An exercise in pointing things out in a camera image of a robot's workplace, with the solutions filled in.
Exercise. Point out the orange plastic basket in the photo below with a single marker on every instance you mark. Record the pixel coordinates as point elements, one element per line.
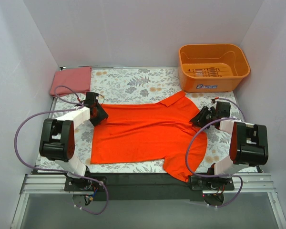
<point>210,68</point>

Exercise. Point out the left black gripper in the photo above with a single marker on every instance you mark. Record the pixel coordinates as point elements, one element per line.
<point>100,115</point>

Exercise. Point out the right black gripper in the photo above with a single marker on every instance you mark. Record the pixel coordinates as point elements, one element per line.
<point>203,117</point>

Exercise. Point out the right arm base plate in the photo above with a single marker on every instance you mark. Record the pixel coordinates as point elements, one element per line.
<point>197,183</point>

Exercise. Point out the orange t shirt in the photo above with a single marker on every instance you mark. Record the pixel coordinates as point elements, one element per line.
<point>146,132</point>

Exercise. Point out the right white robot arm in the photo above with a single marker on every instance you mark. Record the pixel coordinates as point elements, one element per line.
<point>248,145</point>

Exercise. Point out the folded pink t shirt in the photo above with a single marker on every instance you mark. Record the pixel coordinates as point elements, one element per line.
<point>78,79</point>

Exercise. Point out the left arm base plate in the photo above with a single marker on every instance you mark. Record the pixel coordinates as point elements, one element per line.
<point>80,184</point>

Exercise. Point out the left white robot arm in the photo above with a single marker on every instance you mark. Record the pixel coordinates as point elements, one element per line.
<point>58,138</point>

